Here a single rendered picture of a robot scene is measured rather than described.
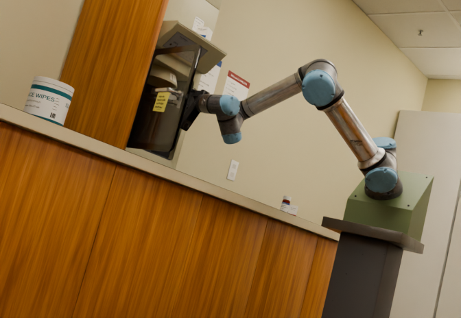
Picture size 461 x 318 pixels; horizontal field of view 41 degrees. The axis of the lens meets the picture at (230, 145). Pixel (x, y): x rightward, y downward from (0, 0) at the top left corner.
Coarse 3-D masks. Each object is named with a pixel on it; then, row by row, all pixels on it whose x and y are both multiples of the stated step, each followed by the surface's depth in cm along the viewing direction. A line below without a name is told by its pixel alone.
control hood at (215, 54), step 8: (168, 24) 241; (176, 24) 238; (184, 24) 241; (160, 32) 242; (168, 32) 240; (184, 32) 243; (192, 32) 245; (160, 40) 241; (192, 40) 248; (200, 40) 250; (208, 40) 252; (160, 48) 245; (208, 48) 254; (216, 48) 256; (208, 56) 258; (216, 56) 260; (224, 56) 262; (200, 64) 260; (208, 64) 262; (200, 72) 265
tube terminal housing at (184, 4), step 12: (180, 0) 254; (192, 0) 259; (204, 0) 265; (168, 12) 249; (180, 12) 254; (192, 12) 260; (204, 12) 265; (216, 12) 271; (192, 24) 260; (204, 24) 266; (156, 48) 246; (192, 84) 268; (180, 132) 261; (180, 144) 262; (144, 156) 247; (156, 156) 252
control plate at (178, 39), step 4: (176, 32) 241; (172, 36) 242; (176, 36) 243; (180, 36) 244; (184, 36) 244; (168, 40) 243; (172, 40) 244; (176, 40) 245; (180, 40) 245; (184, 40) 246; (188, 40) 247; (164, 44) 244; (168, 44) 244; (172, 44) 245; (176, 44) 246; (180, 44) 247; (184, 44) 247; (188, 44) 248; (192, 44) 249; (204, 52) 255; (200, 56) 256
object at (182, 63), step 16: (176, 48) 230; (192, 48) 222; (160, 64) 235; (176, 64) 227; (192, 64) 219; (160, 80) 232; (176, 80) 223; (144, 96) 236; (144, 112) 233; (160, 112) 225; (176, 112) 217; (144, 128) 230; (160, 128) 222; (176, 128) 214; (128, 144) 234; (144, 144) 226; (160, 144) 219
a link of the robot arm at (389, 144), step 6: (372, 138) 245; (378, 138) 244; (384, 138) 243; (390, 138) 242; (378, 144) 238; (384, 144) 238; (390, 144) 238; (390, 150) 238; (396, 150) 241; (396, 156) 239
